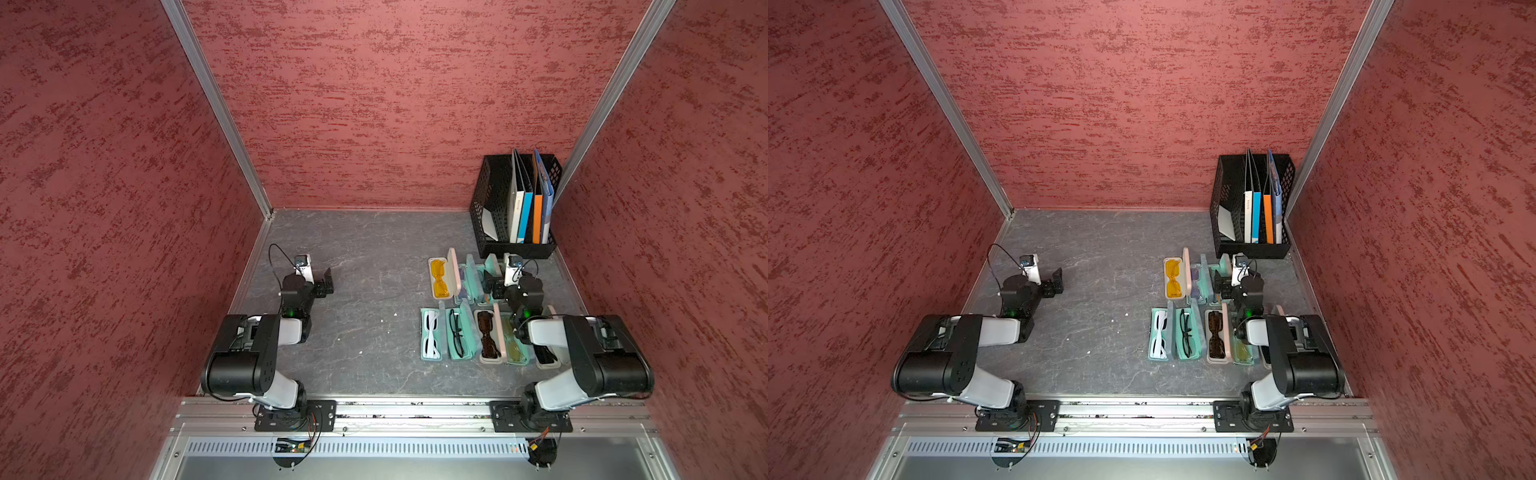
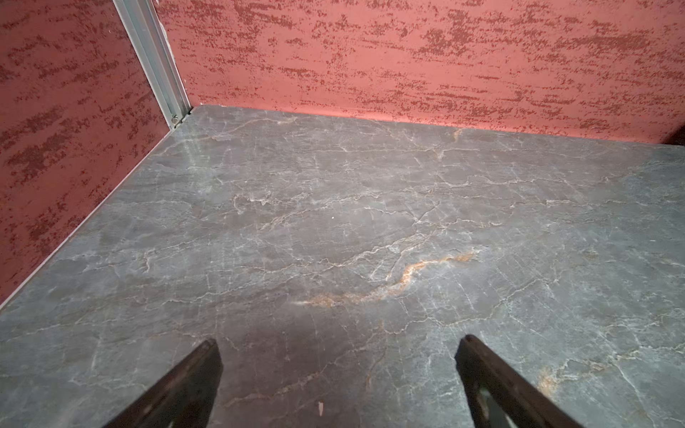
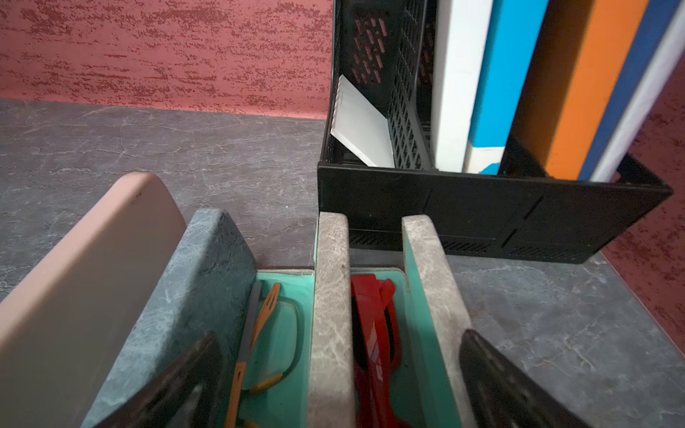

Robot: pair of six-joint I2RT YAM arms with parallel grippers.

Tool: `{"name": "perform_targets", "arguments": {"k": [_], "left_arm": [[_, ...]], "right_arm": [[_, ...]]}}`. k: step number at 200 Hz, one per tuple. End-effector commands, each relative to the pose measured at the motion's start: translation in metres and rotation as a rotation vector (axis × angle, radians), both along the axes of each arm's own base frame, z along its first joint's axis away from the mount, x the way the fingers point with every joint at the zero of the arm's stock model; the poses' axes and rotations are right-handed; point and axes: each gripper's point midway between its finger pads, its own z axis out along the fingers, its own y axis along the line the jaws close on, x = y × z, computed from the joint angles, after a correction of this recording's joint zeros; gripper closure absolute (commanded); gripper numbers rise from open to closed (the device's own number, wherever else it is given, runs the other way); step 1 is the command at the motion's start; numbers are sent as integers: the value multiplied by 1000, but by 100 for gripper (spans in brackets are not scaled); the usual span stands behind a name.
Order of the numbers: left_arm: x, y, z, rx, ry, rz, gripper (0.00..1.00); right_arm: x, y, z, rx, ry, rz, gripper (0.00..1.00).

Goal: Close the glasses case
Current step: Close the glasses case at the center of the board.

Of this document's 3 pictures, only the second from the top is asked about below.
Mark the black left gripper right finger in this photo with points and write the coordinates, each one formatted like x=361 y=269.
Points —
x=498 y=396

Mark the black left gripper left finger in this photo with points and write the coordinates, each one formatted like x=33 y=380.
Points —
x=184 y=397

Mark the aluminium corner post left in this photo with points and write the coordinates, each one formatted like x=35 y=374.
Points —
x=151 y=44

